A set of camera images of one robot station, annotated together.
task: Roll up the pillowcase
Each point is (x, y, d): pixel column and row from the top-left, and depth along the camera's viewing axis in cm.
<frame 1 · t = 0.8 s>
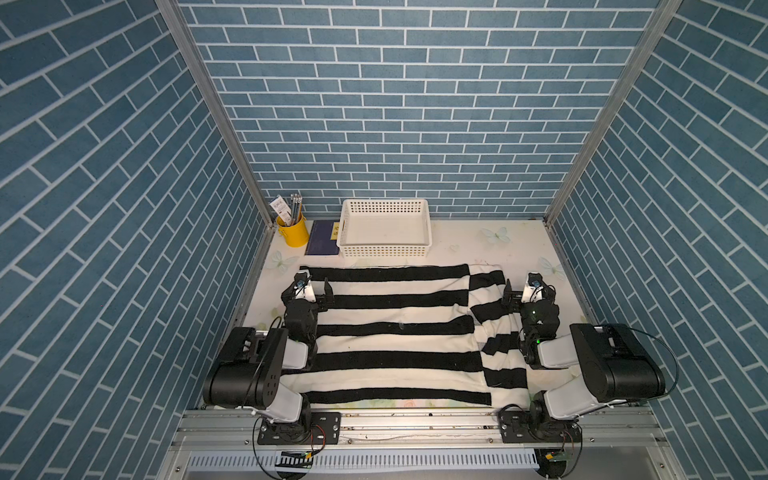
left hand: (318, 280, 90), fingers open
right hand: (529, 282, 90), fingers open
black white striped pillowcase: (417, 334, 91), on the table
white plastic basket: (384, 228, 118), point 2 cm above the table
yellow pen cup: (296, 234, 109), point 7 cm above the table
dark blue notebook: (320, 242, 114), on the table
white paper tag in cup: (282, 210, 107), point 14 cm above the table
pens in cup: (296, 208, 107), point 14 cm above the table

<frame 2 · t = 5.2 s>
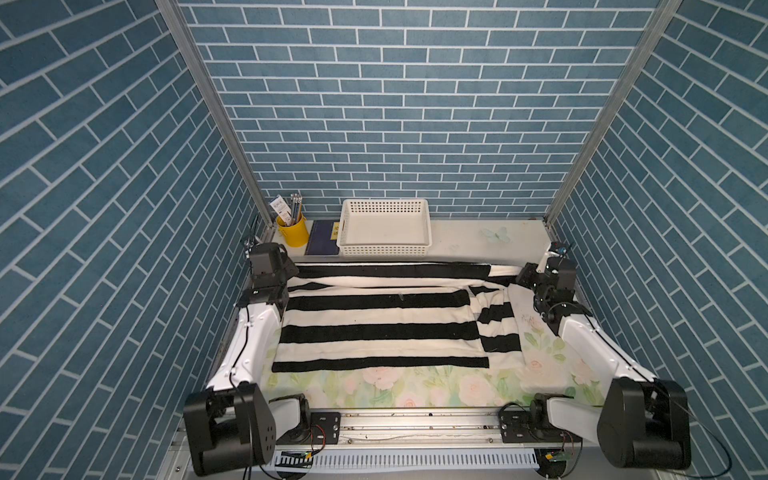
left hand: (286, 255, 83), fingers closed
right hand: (530, 263, 87), fingers closed
black white striped pillowcase: (396, 316, 95), on the table
the other named things where they were.

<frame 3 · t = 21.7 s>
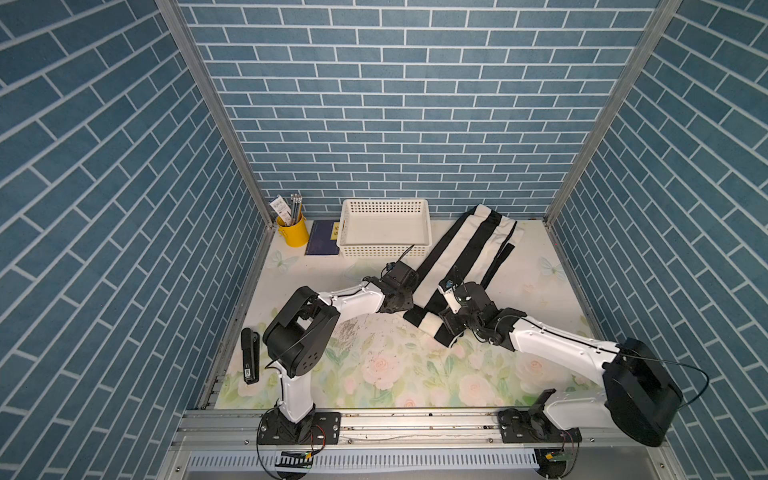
left hand: (413, 303, 94), fingers open
right hand: (450, 310, 88), fingers open
black white striped pillowcase: (470, 253, 111), point 2 cm above the table
black stapler: (245, 359, 84), point 3 cm above the table
the other named things where they were.

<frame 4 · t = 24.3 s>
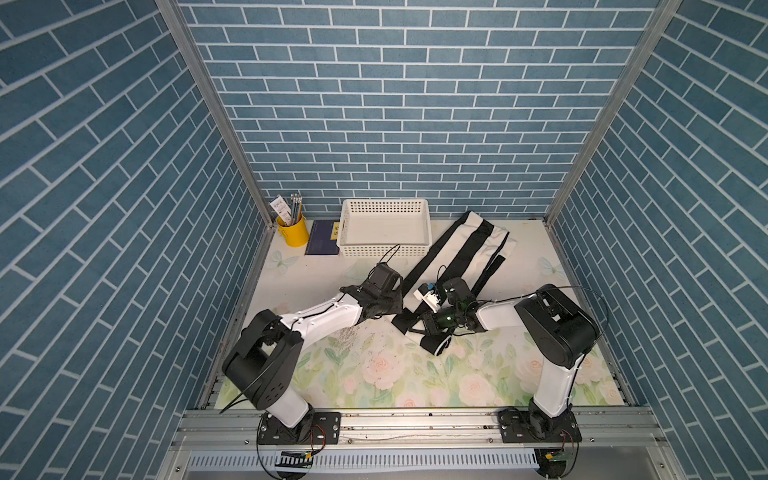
left hand: (405, 303, 89), fingers open
right hand: (415, 328, 90), fingers open
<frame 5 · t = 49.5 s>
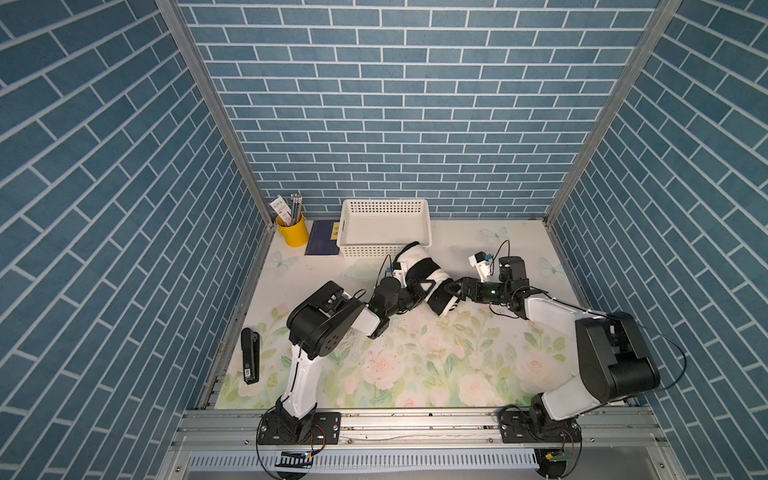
left hand: (443, 288, 90), fingers open
right hand: (456, 290, 90), fingers open
black white striped pillowcase: (421, 266, 93), point 13 cm above the table
